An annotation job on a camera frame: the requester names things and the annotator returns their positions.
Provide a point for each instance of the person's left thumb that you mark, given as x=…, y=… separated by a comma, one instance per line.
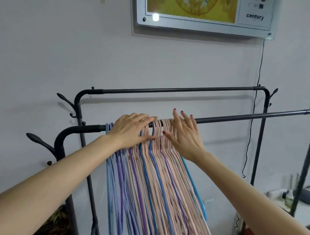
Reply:
x=146, y=139

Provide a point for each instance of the row of pastel clothes hangers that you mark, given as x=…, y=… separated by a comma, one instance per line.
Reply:
x=155, y=188

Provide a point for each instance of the person's right hand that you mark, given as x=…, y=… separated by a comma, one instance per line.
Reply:
x=189, y=142

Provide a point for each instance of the dark patterned bag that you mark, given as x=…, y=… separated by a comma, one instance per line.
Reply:
x=55, y=222

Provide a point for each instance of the black metal clothes rack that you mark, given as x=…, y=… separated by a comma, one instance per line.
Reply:
x=169, y=90

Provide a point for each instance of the green glass bottle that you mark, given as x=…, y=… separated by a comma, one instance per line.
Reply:
x=289, y=199

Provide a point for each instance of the person's right middle finger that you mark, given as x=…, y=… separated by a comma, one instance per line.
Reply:
x=177, y=121

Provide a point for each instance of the black metal pole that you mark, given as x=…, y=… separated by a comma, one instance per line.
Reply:
x=300, y=184

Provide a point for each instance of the silver framed wall panel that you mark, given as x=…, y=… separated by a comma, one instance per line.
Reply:
x=193, y=23

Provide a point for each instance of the person's right thumb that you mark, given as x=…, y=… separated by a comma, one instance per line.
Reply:
x=170, y=139

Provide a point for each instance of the white wall socket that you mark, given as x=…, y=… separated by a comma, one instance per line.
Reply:
x=209, y=202

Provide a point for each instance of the person's right little finger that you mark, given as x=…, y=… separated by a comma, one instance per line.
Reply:
x=193, y=122

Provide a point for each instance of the person's left hand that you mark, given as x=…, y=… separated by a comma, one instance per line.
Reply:
x=126, y=130

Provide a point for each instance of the person's left forearm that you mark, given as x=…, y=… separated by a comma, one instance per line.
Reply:
x=60, y=181

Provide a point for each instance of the person's right forearm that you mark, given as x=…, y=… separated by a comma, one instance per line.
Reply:
x=242, y=193

